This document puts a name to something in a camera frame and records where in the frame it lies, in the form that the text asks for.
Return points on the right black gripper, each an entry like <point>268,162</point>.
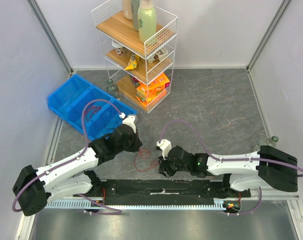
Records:
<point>168,163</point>

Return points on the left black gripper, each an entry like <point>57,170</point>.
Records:
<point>137,143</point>

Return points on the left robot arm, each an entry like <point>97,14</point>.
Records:
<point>37,187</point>

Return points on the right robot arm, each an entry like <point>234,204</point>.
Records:
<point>268,167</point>

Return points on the blue plastic bin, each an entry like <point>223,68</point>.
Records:
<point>101,118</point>

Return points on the orange snack box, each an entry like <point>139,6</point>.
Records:
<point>157,89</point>

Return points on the left glass bottle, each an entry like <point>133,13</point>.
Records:
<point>113,89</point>

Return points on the glass bottle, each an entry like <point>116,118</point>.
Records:
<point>113,89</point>
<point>268,141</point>

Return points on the yellow snack bag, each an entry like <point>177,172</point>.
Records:
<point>133,62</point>

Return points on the white cup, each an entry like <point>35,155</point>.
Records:
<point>119,48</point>

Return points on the right glass bottle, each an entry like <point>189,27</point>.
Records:
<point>268,141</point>

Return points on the green bottle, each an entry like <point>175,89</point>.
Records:
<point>147,20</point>

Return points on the beige bottle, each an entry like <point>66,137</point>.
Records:
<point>127,9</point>

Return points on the grey-green bottle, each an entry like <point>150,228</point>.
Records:
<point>135,4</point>

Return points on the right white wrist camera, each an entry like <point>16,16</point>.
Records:
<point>164,146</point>

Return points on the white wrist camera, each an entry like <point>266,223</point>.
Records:
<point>129,120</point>
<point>164,146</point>

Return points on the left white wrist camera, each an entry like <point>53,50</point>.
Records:
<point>129,120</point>

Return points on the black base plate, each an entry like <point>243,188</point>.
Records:
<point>164,192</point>

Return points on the slotted cable duct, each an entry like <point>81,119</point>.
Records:
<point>83,204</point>

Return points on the white wire shelf rack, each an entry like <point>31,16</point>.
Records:
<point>111,24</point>

